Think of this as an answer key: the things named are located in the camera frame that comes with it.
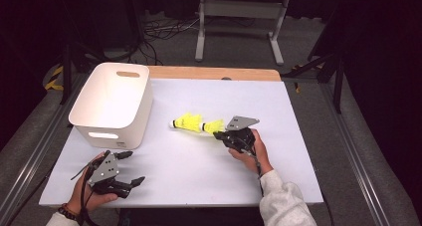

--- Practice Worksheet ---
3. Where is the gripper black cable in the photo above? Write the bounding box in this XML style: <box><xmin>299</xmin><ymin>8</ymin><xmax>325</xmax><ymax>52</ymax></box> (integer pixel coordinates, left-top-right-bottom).
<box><xmin>243</xmin><ymin>147</ymin><xmax>266</xmax><ymax>197</ymax></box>
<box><xmin>79</xmin><ymin>172</ymin><xmax>101</xmax><ymax>226</ymax></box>

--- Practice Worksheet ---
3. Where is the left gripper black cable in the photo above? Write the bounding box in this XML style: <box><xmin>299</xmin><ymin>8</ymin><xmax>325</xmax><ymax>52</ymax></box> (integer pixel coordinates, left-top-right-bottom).
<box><xmin>79</xmin><ymin>172</ymin><xmax>101</xmax><ymax>226</ymax></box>

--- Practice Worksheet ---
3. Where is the tangle of black floor cables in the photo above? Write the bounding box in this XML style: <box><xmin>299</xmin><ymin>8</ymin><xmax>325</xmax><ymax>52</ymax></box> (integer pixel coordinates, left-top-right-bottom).
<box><xmin>125</xmin><ymin>16</ymin><xmax>257</xmax><ymax>66</ymax></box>

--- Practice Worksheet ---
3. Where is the white plastic storage bin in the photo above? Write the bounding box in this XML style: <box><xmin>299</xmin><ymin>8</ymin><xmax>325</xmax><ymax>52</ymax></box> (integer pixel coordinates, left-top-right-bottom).
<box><xmin>68</xmin><ymin>62</ymin><xmax>154</xmax><ymax>150</ymax></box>

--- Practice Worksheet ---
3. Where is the person's right hand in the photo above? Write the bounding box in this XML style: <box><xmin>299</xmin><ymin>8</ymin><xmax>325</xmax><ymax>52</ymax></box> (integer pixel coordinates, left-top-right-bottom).
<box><xmin>228</xmin><ymin>128</ymin><xmax>275</xmax><ymax>176</ymax></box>

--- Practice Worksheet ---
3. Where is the person's left hand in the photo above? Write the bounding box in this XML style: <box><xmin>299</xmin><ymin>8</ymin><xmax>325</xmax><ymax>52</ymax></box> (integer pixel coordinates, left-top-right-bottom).
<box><xmin>66</xmin><ymin>152</ymin><xmax>118</xmax><ymax>217</ymax></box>

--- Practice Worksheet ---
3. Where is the black tripod stand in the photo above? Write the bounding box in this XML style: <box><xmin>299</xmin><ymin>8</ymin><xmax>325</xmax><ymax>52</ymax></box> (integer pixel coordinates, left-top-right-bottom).
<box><xmin>59</xmin><ymin>43</ymin><xmax>107</xmax><ymax>105</ymax></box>
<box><xmin>282</xmin><ymin>51</ymin><xmax>344</xmax><ymax>114</ymax></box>

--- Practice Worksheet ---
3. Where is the white table mat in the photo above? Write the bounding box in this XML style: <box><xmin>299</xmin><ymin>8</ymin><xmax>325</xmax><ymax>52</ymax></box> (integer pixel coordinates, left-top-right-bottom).
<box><xmin>38</xmin><ymin>78</ymin><xmax>324</xmax><ymax>209</ymax></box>

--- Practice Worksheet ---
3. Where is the aluminium floor rail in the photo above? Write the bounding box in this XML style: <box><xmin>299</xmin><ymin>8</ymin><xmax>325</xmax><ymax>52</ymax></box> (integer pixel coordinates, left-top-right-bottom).
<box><xmin>0</xmin><ymin>76</ymin><xmax>91</xmax><ymax>217</ymax></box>
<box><xmin>319</xmin><ymin>83</ymin><xmax>391</xmax><ymax>226</ymax></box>

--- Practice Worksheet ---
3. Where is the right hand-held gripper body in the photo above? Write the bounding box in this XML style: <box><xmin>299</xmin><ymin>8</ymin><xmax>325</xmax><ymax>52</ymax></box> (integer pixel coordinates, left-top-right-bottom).
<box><xmin>220</xmin><ymin>115</ymin><xmax>261</xmax><ymax>154</ymax></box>

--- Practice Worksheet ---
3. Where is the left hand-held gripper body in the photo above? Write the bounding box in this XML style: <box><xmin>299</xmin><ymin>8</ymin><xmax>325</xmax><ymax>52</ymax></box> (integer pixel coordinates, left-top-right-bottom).
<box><xmin>85</xmin><ymin>149</ymin><xmax>132</xmax><ymax>199</ymax></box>

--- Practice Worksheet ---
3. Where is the grey metal stand frame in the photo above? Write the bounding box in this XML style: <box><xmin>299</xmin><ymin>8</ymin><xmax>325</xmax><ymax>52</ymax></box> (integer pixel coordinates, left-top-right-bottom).
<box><xmin>194</xmin><ymin>0</ymin><xmax>291</xmax><ymax>67</ymax></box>

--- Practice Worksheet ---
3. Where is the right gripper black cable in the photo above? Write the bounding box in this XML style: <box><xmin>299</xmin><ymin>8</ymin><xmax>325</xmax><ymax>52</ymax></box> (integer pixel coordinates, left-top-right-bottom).
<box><xmin>243</xmin><ymin>147</ymin><xmax>266</xmax><ymax>197</ymax></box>

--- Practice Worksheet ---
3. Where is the yellow black hazard tape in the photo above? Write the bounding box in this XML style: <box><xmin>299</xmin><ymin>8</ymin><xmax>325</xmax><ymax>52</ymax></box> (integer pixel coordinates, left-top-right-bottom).
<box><xmin>291</xmin><ymin>65</ymin><xmax>324</xmax><ymax>95</ymax></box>
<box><xmin>44</xmin><ymin>65</ymin><xmax>65</xmax><ymax>92</ymax></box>

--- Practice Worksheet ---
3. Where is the dark bead bracelet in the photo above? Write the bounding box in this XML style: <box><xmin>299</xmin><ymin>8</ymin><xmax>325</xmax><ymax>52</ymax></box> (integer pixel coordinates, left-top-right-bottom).
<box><xmin>57</xmin><ymin>203</ymin><xmax>84</xmax><ymax>224</ymax></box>

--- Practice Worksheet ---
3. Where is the yellow shuttlecock white cork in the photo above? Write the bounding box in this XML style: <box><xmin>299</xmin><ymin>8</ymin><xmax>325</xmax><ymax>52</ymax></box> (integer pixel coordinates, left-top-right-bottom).
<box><xmin>168</xmin><ymin>112</ymin><xmax>195</xmax><ymax>132</ymax></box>

